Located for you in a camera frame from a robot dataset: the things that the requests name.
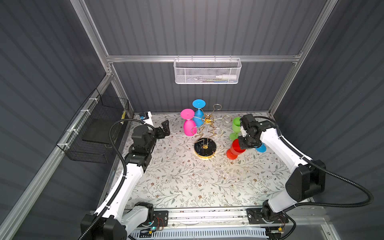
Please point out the red wine glass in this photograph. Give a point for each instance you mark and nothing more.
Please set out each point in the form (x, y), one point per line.
(235, 150)

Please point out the floral table mat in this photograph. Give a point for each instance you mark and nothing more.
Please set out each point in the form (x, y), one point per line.
(178, 178)

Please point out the white mesh wall basket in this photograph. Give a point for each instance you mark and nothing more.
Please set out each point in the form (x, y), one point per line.
(203, 71)

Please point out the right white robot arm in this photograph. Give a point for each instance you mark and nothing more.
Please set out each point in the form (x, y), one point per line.
(305, 181)

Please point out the white marker in basket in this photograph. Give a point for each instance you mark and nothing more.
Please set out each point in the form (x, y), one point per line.
(227, 77)

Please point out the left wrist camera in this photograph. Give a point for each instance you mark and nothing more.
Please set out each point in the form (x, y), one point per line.
(146, 119)

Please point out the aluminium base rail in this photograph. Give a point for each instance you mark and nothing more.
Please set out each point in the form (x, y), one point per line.
(222, 223)

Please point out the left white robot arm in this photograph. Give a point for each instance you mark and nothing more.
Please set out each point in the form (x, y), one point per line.
(126, 186)

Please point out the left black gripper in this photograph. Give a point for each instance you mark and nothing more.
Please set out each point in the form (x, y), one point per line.
(161, 132)

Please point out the blue wine glass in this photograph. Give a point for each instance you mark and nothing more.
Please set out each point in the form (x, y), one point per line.
(198, 112)
(262, 148)

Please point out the green wine glass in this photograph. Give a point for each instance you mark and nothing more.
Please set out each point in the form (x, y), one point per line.
(236, 127)

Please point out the pink wine glass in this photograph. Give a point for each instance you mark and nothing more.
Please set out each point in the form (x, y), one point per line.
(189, 124)

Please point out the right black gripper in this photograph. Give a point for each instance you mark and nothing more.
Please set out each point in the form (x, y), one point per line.
(248, 141)

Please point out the black wire wall basket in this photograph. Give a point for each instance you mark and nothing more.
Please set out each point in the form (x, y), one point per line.
(88, 139)

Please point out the gold wire glass rack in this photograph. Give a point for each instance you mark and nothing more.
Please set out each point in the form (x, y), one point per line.
(204, 146)

